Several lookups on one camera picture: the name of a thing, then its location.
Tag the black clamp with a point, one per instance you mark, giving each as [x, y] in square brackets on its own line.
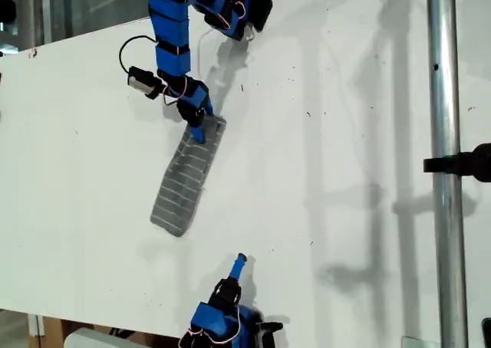
[475, 162]

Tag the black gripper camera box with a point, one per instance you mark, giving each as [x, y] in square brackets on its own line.
[140, 79]
[266, 334]

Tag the wooden table leg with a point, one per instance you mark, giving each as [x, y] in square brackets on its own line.
[53, 334]

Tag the black round object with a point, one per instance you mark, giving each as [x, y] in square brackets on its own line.
[5, 8]

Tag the grey striped towel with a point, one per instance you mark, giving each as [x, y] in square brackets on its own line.
[180, 194]

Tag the steel post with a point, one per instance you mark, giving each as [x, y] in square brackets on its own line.
[445, 95]

